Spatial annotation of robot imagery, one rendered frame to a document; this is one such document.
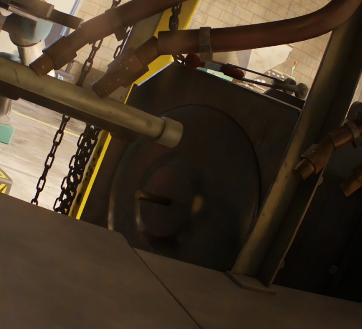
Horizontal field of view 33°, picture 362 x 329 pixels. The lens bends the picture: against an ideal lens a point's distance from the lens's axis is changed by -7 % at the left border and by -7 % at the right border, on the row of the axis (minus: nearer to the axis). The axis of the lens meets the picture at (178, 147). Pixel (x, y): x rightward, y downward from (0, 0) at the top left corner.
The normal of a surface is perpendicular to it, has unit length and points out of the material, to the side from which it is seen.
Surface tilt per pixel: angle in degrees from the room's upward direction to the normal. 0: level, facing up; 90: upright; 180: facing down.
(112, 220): 98
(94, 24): 80
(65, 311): 0
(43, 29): 87
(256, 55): 111
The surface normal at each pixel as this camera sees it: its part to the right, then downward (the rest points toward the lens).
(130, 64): -0.03, 0.27
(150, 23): 0.36, 0.23
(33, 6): -0.29, -0.04
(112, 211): -0.82, -0.19
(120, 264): 0.39, -0.92
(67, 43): 0.15, -0.29
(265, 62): 0.11, 0.51
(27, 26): -0.22, 0.44
